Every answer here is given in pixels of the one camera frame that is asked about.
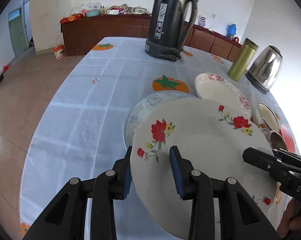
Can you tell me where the red flower white plate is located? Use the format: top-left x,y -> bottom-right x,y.
130,98 -> 281,239

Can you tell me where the cream enamel bowl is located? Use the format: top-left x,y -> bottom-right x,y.
252,103 -> 280,135

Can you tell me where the stainless steel bowl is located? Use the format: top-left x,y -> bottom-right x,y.
267,131 -> 288,150

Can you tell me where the pink flower white plate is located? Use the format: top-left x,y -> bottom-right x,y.
195,73 -> 251,119

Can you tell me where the person right hand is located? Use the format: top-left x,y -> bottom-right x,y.
276,197 -> 301,239

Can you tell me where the blue pattern white plate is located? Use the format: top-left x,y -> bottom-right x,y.
123,90 -> 197,149

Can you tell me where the persimmon print tablecloth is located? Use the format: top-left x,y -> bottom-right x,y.
20,36 -> 300,240

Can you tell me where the stainless electric kettle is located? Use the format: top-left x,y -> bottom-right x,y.
246,45 -> 282,94

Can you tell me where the green thermos bottle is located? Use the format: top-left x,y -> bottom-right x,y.
228,38 -> 259,82

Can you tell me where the large black thermos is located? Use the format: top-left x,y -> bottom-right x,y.
145,0 -> 198,62

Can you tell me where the blue thermos flask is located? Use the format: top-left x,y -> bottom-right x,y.
226,24 -> 237,40

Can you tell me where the small decorated jar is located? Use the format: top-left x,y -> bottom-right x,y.
198,15 -> 206,27

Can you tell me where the white plastic bucket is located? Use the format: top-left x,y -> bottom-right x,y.
53,44 -> 64,60

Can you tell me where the brown wooden sideboard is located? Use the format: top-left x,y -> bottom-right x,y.
60,15 -> 242,62

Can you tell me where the green door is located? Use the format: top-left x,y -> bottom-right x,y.
8,8 -> 29,57

